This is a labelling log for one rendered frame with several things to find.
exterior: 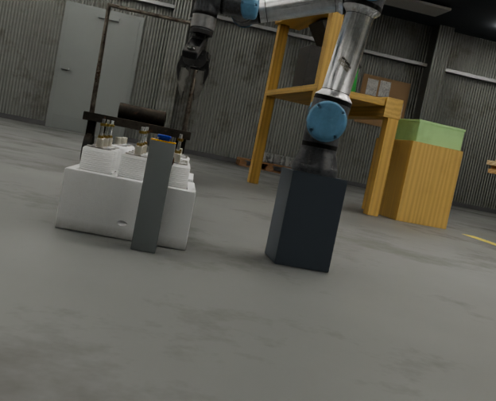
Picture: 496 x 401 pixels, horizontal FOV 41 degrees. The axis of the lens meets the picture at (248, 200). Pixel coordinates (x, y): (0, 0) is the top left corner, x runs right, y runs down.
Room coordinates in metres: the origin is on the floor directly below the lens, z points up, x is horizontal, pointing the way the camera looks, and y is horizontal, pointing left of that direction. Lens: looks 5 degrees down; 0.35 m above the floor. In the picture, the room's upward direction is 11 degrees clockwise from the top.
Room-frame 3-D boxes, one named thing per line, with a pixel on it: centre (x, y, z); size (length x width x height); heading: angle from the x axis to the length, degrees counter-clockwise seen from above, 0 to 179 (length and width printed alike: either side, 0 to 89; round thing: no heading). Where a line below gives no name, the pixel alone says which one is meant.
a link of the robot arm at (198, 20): (2.04, 0.24, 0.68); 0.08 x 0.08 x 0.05
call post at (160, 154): (1.85, 0.26, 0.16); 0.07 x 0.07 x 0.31; 6
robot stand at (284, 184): (2.15, -0.19, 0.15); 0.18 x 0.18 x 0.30; 10
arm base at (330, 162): (2.15, -0.19, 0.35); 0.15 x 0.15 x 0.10
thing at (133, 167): (2.01, 0.36, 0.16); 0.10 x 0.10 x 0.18
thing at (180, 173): (2.02, 0.24, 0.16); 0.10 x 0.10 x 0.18
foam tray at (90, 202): (2.13, 0.37, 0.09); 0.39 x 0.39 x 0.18; 6
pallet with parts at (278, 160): (11.37, -0.21, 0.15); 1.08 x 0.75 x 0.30; 100
